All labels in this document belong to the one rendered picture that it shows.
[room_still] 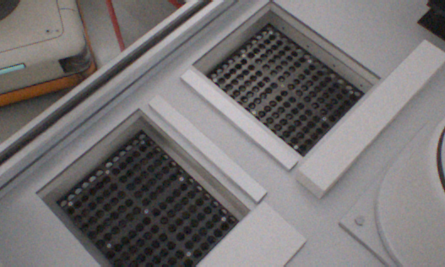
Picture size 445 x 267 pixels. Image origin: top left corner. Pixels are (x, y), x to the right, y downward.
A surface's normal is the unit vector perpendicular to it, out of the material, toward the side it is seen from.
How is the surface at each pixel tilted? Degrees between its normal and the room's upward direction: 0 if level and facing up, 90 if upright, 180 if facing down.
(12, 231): 0
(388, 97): 0
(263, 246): 0
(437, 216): 90
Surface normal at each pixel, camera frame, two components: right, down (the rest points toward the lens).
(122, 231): 0.00, -0.45
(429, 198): -0.98, 0.16
